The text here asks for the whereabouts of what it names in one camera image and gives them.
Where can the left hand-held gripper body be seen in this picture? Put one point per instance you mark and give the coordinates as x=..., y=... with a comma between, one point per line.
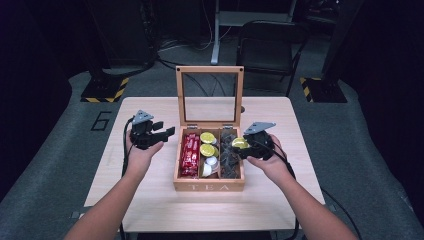
x=143, y=136

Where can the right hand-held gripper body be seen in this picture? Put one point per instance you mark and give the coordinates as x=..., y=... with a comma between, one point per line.
x=261, y=146

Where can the yellow-lidded capsule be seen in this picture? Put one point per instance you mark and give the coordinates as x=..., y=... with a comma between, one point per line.
x=207, y=137
x=207, y=150
x=240, y=142

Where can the wooden tea box with lid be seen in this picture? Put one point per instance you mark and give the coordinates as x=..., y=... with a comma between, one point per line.
x=208, y=185

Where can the person's left hand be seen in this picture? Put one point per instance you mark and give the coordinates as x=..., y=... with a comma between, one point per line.
x=140, y=160

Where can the person's right hand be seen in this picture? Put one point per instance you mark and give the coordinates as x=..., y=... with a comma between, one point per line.
x=275, y=166

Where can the pile of dark packets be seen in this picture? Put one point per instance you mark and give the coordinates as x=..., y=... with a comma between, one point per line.
x=228, y=160

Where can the red stick packet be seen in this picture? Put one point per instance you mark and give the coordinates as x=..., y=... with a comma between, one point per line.
x=186, y=155
x=195, y=153

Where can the white capsule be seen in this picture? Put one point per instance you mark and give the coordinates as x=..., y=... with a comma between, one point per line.
x=212, y=161
x=206, y=170

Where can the black stand with striped base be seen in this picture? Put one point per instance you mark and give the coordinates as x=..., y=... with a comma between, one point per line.
x=328, y=90
x=105, y=90

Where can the grey tape piece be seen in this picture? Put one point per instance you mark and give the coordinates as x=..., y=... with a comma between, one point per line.
x=331, y=208
x=75, y=214

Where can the black folding chair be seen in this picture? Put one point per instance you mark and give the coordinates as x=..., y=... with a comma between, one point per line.
x=266, y=50

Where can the black equipment cabinet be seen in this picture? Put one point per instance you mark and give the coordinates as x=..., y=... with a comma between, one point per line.
x=126, y=33

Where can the white desk frame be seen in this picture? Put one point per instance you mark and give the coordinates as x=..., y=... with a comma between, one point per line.
x=216, y=40

